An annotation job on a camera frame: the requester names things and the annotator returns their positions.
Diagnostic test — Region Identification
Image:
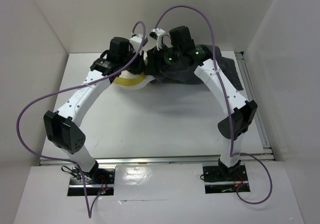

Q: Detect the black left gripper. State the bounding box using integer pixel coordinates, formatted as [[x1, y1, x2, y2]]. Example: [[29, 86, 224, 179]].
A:
[[119, 47, 146, 75]]

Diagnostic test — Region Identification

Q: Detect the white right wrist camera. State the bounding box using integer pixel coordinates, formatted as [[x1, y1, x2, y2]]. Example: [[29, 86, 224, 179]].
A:
[[149, 28, 166, 51]]

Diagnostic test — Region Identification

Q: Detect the dark grey checked pillowcase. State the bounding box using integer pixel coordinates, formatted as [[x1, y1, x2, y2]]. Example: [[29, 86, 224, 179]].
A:
[[153, 45, 244, 91]]

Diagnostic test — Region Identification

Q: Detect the cream memory foam pillow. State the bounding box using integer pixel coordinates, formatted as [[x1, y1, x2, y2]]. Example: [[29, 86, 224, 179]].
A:
[[109, 59, 155, 90]]

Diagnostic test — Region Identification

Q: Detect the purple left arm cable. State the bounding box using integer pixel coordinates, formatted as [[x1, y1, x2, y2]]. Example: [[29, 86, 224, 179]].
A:
[[15, 21, 147, 219]]

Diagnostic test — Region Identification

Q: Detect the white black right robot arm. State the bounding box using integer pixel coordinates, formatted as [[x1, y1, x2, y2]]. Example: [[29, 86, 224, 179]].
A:
[[145, 26, 258, 180]]

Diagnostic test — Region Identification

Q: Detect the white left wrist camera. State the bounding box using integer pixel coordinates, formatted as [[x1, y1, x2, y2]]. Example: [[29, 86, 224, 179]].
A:
[[129, 34, 148, 52]]

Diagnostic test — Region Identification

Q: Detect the aluminium front rail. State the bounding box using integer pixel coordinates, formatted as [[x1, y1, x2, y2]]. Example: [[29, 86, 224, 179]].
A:
[[39, 149, 275, 166]]

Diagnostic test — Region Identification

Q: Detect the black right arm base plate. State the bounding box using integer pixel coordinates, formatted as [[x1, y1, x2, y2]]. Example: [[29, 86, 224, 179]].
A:
[[200, 165, 248, 183]]

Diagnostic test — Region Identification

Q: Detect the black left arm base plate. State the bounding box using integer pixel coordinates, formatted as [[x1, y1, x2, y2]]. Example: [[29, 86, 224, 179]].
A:
[[69, 166, 115, 185]]

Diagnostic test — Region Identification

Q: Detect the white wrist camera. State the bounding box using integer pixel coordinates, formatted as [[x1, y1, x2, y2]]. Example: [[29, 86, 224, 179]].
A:
[[129, 34, 148, 52], [149, 28, 166, 51]]

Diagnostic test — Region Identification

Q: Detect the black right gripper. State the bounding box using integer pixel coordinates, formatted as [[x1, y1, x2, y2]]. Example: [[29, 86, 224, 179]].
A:
[[143, 41, 182, 77]]

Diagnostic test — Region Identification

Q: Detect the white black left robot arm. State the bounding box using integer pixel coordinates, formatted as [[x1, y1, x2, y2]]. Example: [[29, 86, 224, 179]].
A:
[[43, 34, 148, 183]]

